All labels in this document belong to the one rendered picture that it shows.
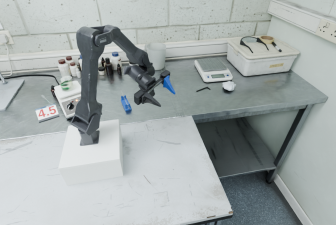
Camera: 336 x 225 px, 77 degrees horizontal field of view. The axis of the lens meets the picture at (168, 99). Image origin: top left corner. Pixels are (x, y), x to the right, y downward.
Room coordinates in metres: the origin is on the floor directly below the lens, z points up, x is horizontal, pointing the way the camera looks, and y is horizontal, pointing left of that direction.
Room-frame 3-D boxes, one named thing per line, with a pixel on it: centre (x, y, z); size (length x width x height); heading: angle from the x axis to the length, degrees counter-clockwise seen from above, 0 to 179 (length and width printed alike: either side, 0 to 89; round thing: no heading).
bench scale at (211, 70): (1.23, -0.30, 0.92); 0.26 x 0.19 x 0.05; 9
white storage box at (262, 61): (1.34, -0.62, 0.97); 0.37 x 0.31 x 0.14; 102
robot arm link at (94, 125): (0.54, 0.29, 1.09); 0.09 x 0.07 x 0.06; 57
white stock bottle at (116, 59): (1.28, 0.35, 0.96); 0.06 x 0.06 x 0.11
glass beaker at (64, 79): (0.90, 0.51, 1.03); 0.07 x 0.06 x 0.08; 58
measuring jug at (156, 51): (1.32, 0.09, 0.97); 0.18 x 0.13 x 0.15; 52
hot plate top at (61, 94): (0.90, 0.51, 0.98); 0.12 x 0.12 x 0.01; 35
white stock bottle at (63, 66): (1.18, 0.66, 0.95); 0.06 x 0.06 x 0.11
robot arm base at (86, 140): (0.54, 0.29, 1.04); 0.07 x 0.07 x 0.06; 9
